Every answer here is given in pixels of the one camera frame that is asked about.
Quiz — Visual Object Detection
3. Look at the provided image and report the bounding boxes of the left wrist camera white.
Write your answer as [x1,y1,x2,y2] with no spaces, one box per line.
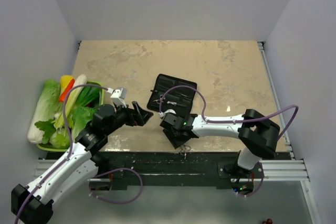
[107,87,127,108]

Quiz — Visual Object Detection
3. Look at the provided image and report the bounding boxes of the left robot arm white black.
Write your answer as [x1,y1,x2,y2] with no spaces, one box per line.
[11,102,153,223]

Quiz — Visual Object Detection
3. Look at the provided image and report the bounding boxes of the orange carrot toy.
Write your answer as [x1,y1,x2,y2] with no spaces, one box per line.
[59,79,75,102]

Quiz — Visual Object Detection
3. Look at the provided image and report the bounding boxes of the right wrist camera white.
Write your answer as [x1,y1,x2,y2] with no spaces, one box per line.
[159,109,176,119]

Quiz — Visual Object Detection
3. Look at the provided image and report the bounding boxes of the green vegetable basket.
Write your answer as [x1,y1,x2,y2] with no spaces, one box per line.
[37,81,104,152]

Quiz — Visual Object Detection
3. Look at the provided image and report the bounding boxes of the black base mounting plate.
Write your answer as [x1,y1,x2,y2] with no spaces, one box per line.
[89,152,262,191]

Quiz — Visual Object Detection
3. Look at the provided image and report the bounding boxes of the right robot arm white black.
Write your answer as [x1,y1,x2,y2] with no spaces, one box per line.
[159,109,280,178]

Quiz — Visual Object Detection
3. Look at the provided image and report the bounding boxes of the parsley leaf toy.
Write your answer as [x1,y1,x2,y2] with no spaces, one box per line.
[34,119,56,144]

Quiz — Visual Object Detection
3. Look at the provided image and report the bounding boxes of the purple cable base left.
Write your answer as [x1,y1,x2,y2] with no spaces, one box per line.
[88,167,144,204]

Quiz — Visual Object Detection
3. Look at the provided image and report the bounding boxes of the black zip tool case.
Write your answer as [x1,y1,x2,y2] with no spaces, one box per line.
[146,73,197,117]

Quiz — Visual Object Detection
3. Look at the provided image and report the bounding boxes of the dark green bok choy toy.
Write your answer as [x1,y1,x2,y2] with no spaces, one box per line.
[73,82,102,109]

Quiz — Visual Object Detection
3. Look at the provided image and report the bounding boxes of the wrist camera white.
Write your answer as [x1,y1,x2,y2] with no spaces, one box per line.
[107,87,127,108]
[159,109,176,119]

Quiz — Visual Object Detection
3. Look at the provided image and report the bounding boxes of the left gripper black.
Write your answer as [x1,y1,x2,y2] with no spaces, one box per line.
[104,100,153,136]

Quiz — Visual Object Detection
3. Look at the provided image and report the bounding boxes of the aluminium frame rail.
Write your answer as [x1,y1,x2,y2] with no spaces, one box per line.
[34,40,312,183]

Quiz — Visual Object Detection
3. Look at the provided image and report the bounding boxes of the yellow pepper toy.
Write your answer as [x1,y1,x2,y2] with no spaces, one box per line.
[60,75,74,94]

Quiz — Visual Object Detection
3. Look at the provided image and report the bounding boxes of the napa cabbage toy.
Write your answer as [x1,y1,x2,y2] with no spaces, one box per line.
[27,79,61,144]

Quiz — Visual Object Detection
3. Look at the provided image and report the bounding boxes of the silver scissors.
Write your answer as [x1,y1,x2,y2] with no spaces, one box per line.
[153,95,188,108]
[179,145,192,159]

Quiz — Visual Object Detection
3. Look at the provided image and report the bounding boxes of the white green leek toy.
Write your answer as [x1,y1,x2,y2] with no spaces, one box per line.
[54,74,87,129]

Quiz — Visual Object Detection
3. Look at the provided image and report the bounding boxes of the round green cabbage toy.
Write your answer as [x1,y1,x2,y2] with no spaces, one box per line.
[49,128,70,150]

